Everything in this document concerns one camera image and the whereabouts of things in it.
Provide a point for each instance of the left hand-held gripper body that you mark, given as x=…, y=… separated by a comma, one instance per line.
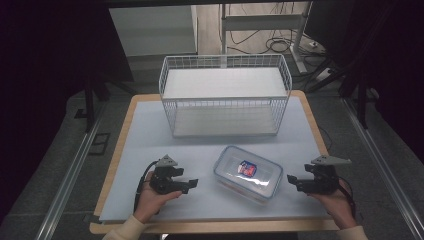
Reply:
x=161, y=178

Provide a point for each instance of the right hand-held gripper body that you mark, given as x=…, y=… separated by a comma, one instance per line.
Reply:
x=322, y=178

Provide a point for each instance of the clear plastic food container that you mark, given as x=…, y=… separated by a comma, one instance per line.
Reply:
x=248, y=173

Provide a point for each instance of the person's left hand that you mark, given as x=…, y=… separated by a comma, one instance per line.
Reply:
x=151, y=200

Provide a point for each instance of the person's right hand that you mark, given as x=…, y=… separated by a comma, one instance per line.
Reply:
x=336, y=205

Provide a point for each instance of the light blue table mat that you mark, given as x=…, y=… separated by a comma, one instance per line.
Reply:
x=200, y=203

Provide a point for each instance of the black metal stand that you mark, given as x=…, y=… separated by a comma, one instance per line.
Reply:
x=361, y=100
x=89, y=100

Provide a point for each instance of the dark curtain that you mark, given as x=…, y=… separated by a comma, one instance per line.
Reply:
x=393, y=60
x=50, y=66

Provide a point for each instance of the metal floor rail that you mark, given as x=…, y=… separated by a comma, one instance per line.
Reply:
x=66, y=180
x=383, y=166

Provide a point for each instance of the white metal desk frame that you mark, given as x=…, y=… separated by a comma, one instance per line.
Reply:
x=263, y=21

